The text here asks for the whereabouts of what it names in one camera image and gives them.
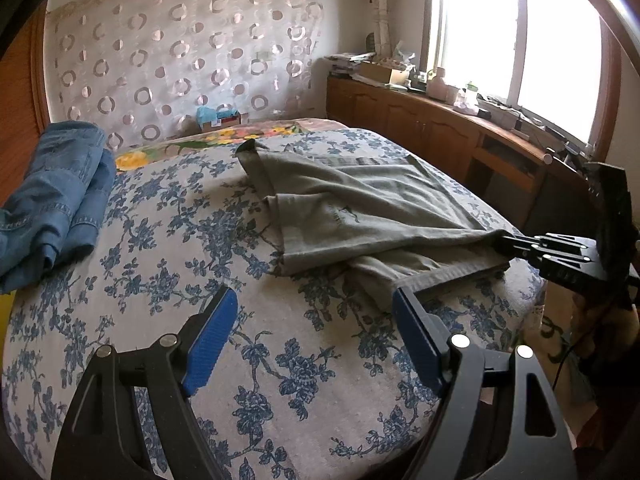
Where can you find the cardboard box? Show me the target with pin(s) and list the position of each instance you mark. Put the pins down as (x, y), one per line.
(382, 72)

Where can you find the wooden cabinet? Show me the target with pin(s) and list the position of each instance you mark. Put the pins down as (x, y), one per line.
(425, 125)

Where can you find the grey t-shirt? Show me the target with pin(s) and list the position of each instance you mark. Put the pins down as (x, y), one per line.
(360, 205)

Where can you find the blue floral bedsheet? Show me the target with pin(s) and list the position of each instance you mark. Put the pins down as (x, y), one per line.
(200, 240)

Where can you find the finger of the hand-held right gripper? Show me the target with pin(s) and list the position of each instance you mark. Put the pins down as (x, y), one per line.
(570, 269)
(545, 246)

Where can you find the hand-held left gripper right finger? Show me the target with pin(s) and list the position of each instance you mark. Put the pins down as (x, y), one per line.
(415, 340)

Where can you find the window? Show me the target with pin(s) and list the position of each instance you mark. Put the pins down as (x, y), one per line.
(500, 25)

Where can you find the wooden headboard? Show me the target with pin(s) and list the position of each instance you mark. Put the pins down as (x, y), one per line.
(20, 110)

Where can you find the folded blue jeans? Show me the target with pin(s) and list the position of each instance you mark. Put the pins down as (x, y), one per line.
(55, 195)

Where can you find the sheer curtain with circles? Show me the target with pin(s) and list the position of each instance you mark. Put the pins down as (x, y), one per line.
(175, 50)

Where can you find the yellow floral blanket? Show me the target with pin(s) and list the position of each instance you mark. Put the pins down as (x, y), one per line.
(200, 142)

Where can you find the stack of papers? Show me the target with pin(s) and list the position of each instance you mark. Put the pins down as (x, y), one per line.
(347, 62)

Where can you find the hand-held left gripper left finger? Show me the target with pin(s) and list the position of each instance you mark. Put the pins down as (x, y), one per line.
(212, 340)

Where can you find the white lace curtain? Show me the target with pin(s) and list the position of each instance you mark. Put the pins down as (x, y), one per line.
(382, 5)

